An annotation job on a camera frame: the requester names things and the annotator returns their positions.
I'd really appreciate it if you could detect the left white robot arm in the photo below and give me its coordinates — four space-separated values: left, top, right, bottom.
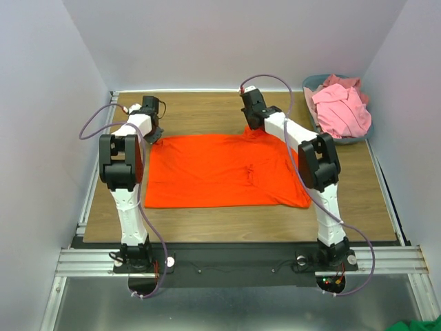
99 96 163 272

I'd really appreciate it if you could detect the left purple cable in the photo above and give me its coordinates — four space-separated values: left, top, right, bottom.
79 104 169 300

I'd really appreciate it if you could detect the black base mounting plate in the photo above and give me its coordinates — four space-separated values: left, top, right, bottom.
109 243 358 292

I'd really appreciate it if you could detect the right aluminium side rail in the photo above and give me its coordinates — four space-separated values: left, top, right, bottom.
366 140 411 246

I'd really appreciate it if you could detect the dusty pink t shirt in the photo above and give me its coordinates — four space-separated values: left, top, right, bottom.
322 74 369 105

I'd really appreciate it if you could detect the teal laundry basket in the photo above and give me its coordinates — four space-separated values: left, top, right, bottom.
302 74 374 145

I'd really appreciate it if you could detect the purple cable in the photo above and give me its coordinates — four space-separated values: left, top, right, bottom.
79 104 169 300
239 72 376 298

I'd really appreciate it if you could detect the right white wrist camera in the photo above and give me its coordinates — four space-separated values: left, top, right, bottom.
239 86 257 95

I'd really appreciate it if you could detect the orange t shirt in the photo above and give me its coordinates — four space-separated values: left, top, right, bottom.
144 128 311 208

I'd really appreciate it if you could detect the aluminium frame rail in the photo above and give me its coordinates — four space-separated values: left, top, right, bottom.
55 246 429 277

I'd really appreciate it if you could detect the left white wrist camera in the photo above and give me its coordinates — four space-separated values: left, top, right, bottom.
123 103 142 115

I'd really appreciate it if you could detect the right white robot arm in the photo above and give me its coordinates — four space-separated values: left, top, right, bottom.
240 86 350 269

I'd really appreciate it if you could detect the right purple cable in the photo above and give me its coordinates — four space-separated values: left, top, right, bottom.
239 72 376 298

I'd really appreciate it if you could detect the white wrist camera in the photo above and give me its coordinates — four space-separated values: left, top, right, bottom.
239 86 257 95
123 103 142 115

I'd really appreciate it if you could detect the green cloth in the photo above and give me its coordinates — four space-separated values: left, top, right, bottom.
386 319 440 331

